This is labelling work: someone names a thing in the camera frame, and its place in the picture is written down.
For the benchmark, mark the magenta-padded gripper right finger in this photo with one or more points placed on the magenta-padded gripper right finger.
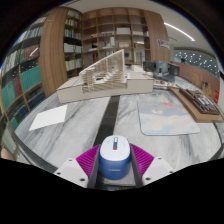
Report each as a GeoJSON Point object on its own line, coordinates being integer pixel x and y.
{"type": "Point", "coordinates": [155, 168]}

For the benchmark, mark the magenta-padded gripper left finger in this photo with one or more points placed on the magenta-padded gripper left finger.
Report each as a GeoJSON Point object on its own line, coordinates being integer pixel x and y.
{"type": "Point", "coordinates": [75, 170]}

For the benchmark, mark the blue and white computer mouse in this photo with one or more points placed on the blue and white computer mouse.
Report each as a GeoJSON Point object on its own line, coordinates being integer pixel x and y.
{"type": "Point", "coordinates": [115, 156]}

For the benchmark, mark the pale printed mouse pad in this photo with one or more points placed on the pale printed mouse pad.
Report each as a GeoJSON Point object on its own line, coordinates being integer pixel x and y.
{"type": "Point", "coordinates": [166, 120]}

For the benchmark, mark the white paper sheet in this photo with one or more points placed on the white paper sheet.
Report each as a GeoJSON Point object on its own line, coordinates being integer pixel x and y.
{"type": "Point", "coordinates": [48, 117]}

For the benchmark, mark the wooden base board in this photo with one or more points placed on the wooden base board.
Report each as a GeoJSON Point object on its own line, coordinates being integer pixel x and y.
{"type": "Point", "coordinates": [196, 116]}

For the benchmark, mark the dark brown architectural model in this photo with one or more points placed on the dark brown architectural model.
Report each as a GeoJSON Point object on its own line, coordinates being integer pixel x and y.
{"type": "Point", "coordinates": [200, 100]}

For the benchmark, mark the small model on white base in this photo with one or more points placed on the small model on white base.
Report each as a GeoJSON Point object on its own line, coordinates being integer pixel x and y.
{"type": "Point", "coordinates": [163, 83]}

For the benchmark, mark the white architectural model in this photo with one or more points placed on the white architectural model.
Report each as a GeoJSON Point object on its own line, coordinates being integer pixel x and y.
{"type": "Point", "coordinates": [100, 86]}

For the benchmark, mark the red floor sign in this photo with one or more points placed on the red floor sign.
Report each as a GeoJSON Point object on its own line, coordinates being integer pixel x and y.
{"type": "Point", "coordinates": [216, 96]}

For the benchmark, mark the grey architectural model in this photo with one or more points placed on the grey architectural model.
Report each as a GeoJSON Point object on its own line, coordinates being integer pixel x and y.
{"type": "Point", "coordinates": [161, 68]}

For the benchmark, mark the bookshelf with books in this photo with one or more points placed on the bookshelf with books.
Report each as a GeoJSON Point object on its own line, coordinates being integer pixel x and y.
{"type": "Point", "coordinates": [23, 73]}

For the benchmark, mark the group of small ceiling lights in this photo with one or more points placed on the group of small ceiling lights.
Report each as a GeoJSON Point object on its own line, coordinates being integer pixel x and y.
{"type": "Point", "coordinates": [195, 58]}

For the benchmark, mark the long ceiling light strip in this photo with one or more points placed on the long ceiling light strip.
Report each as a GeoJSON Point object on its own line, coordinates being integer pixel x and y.
{"type": "Point", "coordinates": [180, 31]}

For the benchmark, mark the wooden shelf unit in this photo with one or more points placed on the wooden shelf unit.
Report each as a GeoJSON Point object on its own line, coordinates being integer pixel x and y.
{"type": "Point", "coordinates": [116, 30]}

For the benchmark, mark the wall sign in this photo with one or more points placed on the wall sign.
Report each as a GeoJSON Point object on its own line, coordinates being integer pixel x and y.
{"type": "Point", "coordinates": [163, 43]}

